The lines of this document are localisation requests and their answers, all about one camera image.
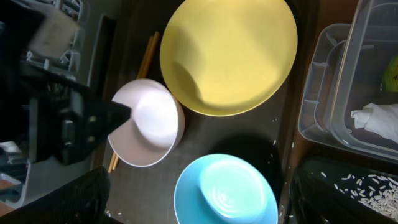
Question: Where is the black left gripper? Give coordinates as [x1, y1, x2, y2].
[20, 63, 131, 165]

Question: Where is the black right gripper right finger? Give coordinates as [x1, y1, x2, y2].
[290, 169, 392, 224]

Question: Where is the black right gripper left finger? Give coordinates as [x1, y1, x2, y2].
[1, 167, 110, 224]

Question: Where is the white pink bowl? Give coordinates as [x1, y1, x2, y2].
[108, 78, 185, 167]

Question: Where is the light blue bowl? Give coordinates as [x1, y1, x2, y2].
[174, 154, 279, 224]

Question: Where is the white green cup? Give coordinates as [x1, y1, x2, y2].
[28, 12, 80, 58]

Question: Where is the white napkin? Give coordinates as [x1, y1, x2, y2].
[351, 103, 397, 143]

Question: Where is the yellow green snack wrapper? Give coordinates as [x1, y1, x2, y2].
[382, 56, 397, 92]

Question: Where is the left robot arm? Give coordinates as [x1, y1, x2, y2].
[1, 1, 131, 165]

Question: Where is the grey dishwasher rack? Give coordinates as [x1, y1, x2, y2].
[0, 0, 118, 209]

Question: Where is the black tray bin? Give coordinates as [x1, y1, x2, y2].
[287, 157, 397, 223]

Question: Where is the dark brown serving tray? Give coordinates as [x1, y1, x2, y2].
[105, 0, 320, 223]

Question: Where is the pile of rice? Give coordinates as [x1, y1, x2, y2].
[313, 169, 397, 221]

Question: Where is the wooden chopstick left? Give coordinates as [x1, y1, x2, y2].
[108, 36, 154, 173]

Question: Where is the wooden chopstick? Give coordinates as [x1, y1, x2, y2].
[108, 36, 154, 173]
[112, 31, 160, 171]

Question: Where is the wooden chopstick right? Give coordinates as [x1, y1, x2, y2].
[112, 31, 160, 171]

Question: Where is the yellow plate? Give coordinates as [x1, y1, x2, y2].
[160, 0, 298, 117]

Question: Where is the clear plastic bin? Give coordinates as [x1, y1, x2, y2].
[298, 1, 397, 162]

